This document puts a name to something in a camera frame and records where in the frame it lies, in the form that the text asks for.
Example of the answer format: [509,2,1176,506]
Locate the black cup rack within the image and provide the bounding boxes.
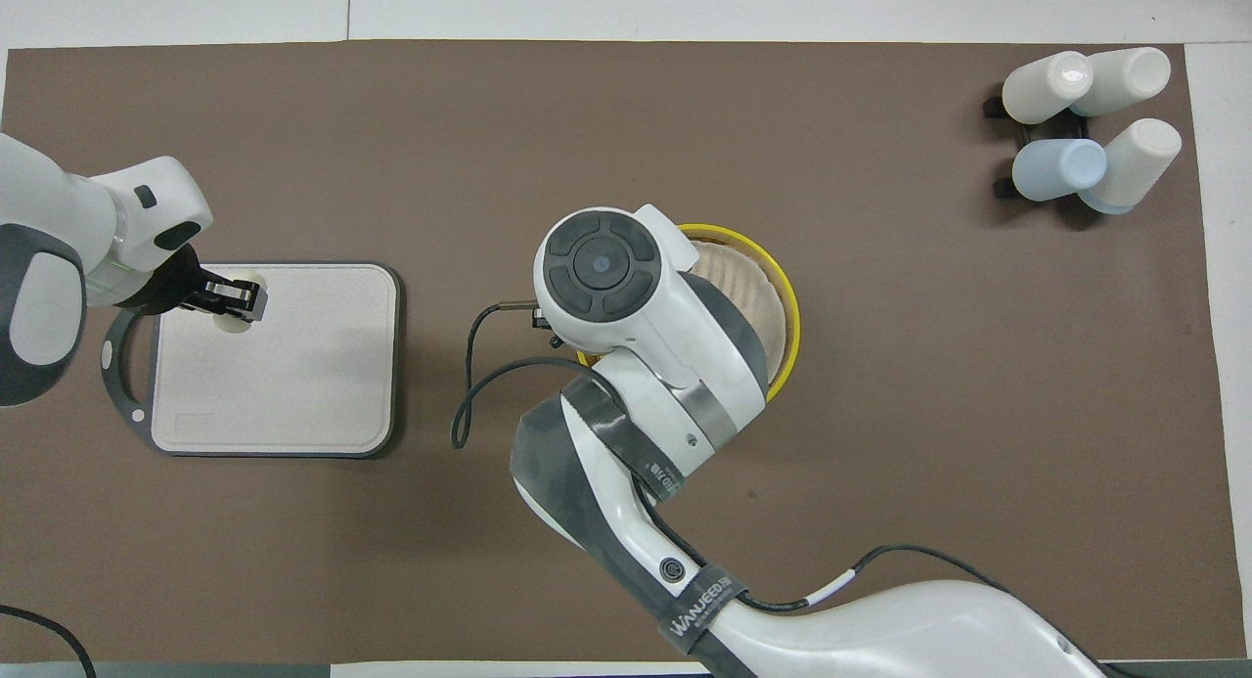
[983,84,1093,202]

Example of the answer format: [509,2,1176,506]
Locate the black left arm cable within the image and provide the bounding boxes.
[0,604,99,678]

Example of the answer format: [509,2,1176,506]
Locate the grey cutting board black rim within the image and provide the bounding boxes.
[101,260,403,460]

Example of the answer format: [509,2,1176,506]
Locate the white plastic cup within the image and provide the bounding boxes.
[1002,51,1095,125]
[1070,47,1173,119]
[1078,118,1183,215]

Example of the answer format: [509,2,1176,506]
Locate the light blue plastic cup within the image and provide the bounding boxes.
[1011,138,1108,203]

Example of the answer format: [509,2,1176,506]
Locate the black velcro strap white print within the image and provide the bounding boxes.
[661,561,752,661]
[559,377,688,505]

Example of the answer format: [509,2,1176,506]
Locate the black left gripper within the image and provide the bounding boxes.
[145,248,268,325]

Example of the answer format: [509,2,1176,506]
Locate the cream steamed bun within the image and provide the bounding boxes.
[214,270,263,334]

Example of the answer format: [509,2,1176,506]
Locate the brown table mat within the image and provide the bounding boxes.
[0,40,1245,664]

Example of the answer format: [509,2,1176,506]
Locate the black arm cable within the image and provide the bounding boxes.
[0,604,99,678]
[451,300,1108,678]

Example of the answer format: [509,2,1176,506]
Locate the yellow rimmed steamer basket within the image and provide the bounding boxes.
[577,223,801,405]

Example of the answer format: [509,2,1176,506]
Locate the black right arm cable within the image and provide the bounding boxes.
[451,300,1108,678]

